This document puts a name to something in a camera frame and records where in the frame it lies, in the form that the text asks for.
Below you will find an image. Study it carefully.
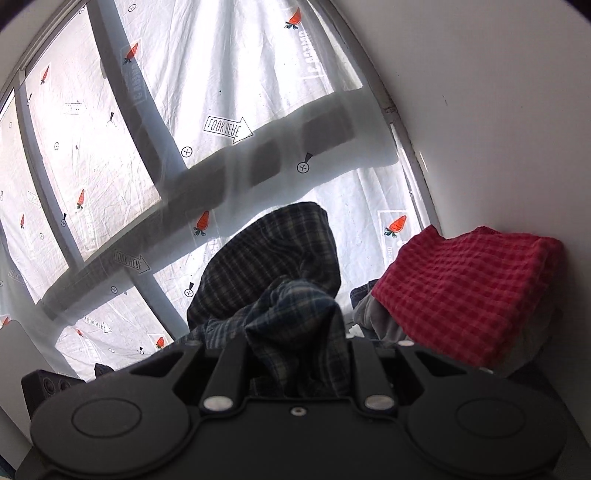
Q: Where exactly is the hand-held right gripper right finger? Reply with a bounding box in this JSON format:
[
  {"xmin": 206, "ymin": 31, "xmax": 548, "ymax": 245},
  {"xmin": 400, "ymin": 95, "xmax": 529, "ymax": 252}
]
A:
[{"xmin": 348, "ymin": 339, "xmax": 468, "ymax": 413}]

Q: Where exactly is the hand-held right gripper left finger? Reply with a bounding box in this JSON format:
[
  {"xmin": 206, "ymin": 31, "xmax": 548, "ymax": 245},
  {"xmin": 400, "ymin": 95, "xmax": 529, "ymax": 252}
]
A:
[{"xmin": 129, "ymin": 338, "xmax": 253, "ymax": 413}]

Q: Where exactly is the blue plaid shirt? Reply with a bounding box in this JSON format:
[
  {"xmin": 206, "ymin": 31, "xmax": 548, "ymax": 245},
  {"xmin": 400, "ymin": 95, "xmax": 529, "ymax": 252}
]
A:
[{"xmin": 187, "ymin": 202, "xmax": 352, "ymax": 400}]

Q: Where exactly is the folded grey sweatshirt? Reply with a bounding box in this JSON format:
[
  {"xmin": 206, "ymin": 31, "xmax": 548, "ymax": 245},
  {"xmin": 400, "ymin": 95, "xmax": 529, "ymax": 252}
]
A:
[{"xmin": 355, "ymin": 291, "xmax": 555, "ymax": 377}]

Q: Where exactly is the red checked cloth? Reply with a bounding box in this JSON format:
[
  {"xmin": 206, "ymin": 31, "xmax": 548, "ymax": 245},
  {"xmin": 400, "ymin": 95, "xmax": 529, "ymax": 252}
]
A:
[{"xmin": 372, "ymin": 224, "xmax": 565, "ymax": 367}]

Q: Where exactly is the black box with round holes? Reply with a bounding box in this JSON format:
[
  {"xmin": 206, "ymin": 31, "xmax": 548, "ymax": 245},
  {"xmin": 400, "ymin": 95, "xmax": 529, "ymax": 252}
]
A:
[{"xmin": 21, "ymin": 369, "xmax": 88, "ymax": 416}]

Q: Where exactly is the light grey flat panel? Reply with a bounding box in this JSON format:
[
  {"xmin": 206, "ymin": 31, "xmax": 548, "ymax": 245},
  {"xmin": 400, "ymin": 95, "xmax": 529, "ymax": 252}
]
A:
[{"xmin": 0, "ymin": 318, "xmax": 42, "ymax": 409}]

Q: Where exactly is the white carrot print curtain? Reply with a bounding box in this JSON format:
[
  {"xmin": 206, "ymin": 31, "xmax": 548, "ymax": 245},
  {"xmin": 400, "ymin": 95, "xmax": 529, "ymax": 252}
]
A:
[{"xmin": 0, "ymin": 0, "xmax": 432, "ymax": 384}]

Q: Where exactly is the grey window frame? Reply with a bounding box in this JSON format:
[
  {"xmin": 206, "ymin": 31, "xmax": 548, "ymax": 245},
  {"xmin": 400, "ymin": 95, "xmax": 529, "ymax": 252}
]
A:
[{"xmin": 0, "ymin": 0, "xmax": 444, "ymax": 333}]

